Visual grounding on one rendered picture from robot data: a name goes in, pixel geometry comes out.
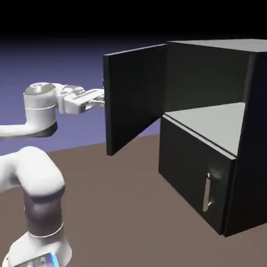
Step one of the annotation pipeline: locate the black cabinet door, closed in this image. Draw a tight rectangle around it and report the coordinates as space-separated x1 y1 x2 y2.
157 115 237 236

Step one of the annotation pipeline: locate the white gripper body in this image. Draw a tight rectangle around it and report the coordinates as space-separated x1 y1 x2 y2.
63 89 105 115

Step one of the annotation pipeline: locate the black cabinet door, opened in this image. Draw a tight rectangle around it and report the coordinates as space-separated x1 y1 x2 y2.
102 43 168 156

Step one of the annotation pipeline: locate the black cabinet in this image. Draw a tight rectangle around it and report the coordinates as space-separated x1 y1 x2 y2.
157 39 267 238

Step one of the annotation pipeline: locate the long silver door handle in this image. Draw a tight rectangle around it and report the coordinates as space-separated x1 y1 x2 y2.
202 172 218 213

